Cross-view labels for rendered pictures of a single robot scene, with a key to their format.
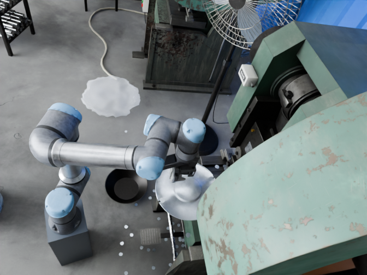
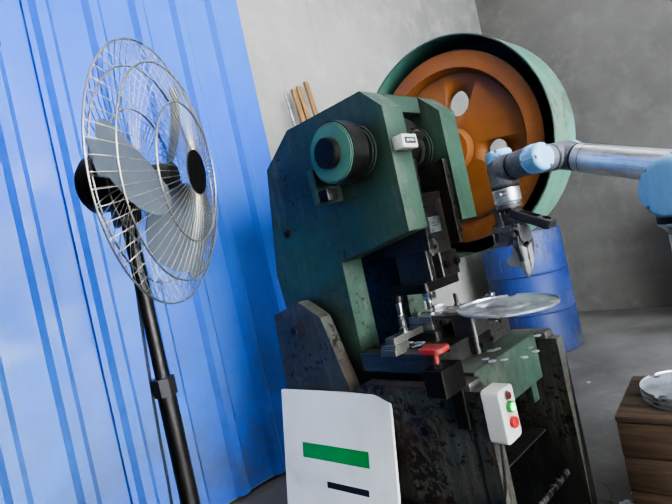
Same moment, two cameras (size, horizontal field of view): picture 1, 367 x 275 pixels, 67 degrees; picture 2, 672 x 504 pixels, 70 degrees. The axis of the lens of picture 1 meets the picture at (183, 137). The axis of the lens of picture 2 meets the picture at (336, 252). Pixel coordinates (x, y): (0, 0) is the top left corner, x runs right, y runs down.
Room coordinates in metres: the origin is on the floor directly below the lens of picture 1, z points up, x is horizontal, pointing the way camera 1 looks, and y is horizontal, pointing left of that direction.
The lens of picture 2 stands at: (1.54, 1.07, 1.05)
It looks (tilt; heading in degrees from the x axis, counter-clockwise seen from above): 0 degrees down; 250
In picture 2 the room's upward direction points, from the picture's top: 12 degrees counter-clockwise
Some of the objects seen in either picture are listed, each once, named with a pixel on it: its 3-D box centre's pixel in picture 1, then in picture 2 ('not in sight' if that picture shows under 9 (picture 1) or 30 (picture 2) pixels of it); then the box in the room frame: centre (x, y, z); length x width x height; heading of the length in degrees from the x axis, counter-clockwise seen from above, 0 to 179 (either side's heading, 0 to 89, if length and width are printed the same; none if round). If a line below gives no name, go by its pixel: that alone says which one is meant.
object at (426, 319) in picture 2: not in sight; (433, 318); (0.73, -0.34, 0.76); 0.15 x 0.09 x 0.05; 23
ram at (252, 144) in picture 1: (257, 156); (424, 234); (0.71, -0.30, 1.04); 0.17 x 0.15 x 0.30; 113
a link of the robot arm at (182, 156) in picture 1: (186, 149); (506, 196); (0.59, -0.02, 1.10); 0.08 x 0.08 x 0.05
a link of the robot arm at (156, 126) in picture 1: (161, 132); (533, 160); (0.57, 0.07, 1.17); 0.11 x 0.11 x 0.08; 3
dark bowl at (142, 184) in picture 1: (126, 186); not in sight; (0.91, 0.28, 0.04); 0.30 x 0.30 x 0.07
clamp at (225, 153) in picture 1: (232, 158); (402, 332); (0.88, -0.27, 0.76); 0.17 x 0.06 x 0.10; 23
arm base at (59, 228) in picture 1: (64, 215); not in sight; (0.43, 0.43, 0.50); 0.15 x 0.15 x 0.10
